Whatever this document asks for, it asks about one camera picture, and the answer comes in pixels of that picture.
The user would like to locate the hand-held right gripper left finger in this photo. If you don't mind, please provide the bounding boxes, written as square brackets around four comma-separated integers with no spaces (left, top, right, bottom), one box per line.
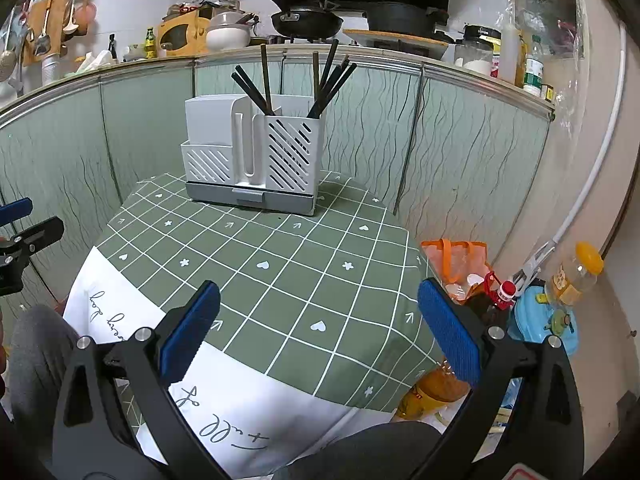
[52,280,236,480]

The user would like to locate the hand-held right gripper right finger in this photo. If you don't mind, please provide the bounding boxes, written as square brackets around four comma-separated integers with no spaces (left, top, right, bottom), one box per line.
[416,277,588,480]

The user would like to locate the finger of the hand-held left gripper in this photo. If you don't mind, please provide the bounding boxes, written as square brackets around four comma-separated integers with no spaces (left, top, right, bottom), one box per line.
[0,198,34,226]
[0,216,65,261]

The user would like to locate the white utensil holder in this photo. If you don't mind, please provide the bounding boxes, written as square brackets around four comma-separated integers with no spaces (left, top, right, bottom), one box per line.
[180,94,328,217]

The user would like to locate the black chopstick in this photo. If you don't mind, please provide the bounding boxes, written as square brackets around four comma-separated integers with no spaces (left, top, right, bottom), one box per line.
[322,62,358,111]
[320,57,351,106]
[236,65,275,115]
[307,38,340,120]
[231,72,271,113]

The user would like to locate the dark bottle red cap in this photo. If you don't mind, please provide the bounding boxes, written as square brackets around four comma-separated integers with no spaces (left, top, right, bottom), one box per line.
[465,272,518,326]

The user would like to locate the orange oil bottle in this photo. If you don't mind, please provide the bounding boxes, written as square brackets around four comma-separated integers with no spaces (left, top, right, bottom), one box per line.
[395,357,471,421]

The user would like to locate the orange plastic bag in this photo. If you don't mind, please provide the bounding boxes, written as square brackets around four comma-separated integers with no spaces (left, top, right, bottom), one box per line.
[421,239,488,301]

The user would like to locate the blue plastic container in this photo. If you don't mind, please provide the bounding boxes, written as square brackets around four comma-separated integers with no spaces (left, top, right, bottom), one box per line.
[510,285,581,356]

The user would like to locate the person's left leg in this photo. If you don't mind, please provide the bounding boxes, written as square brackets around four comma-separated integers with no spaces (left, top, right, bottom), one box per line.
[7,304,86,451]

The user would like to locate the person's leg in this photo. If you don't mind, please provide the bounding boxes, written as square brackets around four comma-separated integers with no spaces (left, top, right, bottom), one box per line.
[7,304,86,451]
[270,421,443,480]

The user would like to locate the green checked tablecloth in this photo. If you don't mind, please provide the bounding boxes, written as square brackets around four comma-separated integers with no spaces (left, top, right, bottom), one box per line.
[62,170,448,476]

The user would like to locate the yellow cap clear jar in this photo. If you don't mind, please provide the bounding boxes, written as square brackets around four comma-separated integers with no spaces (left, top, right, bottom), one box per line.
[545,241,605,306]

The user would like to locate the white ribbed cup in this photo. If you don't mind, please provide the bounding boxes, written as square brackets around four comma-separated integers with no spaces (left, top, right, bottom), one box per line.
[41,55,63,86]

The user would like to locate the hanging metal skimmer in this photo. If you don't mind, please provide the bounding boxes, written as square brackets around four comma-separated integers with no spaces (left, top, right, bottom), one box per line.
[0,10,18,83]

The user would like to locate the person's right leg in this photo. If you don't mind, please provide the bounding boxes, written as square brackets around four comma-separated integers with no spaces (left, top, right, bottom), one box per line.
[270,421,443,480]

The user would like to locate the white crumpled cloth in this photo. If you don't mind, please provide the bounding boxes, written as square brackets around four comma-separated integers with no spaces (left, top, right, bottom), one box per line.
[75,50,118,75]

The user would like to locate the hanging metal ladle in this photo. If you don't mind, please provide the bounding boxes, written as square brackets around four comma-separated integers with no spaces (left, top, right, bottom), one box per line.
[35,0,56,56]

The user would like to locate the hanging wooden cutting board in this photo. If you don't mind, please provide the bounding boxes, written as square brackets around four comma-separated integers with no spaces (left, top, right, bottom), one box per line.
[24,0,68,66]

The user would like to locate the yellow storage box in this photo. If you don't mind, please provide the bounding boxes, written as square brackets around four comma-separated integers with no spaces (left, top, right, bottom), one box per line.
[157,15,210,58]

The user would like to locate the white pipe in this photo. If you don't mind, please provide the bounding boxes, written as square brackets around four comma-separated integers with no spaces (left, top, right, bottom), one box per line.
[550,27,628,246]

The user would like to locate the white pot with lid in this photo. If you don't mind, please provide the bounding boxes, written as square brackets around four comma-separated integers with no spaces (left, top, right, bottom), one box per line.
[206,11,253,52]

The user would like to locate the green label bottle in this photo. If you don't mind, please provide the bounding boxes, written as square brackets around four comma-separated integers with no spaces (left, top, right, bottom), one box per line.
[524,35,546,96]

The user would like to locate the black lid blender jar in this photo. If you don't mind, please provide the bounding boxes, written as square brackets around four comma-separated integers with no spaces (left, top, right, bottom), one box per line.
[454,24,501,76]

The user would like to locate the white squeeze bottle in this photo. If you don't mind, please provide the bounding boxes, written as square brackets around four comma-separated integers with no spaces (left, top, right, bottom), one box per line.
[500,15,521,83]

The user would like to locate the round wooden board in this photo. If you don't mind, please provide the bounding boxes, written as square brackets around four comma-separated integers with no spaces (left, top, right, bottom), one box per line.
[342,28,451,51]

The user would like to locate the black cooking pot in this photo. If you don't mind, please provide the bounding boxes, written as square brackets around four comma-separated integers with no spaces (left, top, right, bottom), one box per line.
[365,2,448,36]

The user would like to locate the black frying pan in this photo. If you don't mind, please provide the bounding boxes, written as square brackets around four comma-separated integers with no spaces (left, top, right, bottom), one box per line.
[258,0,345,38]

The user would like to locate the hanging clear plastic bag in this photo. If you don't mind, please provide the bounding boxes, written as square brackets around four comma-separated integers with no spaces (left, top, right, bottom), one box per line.
[512,0,586,61]

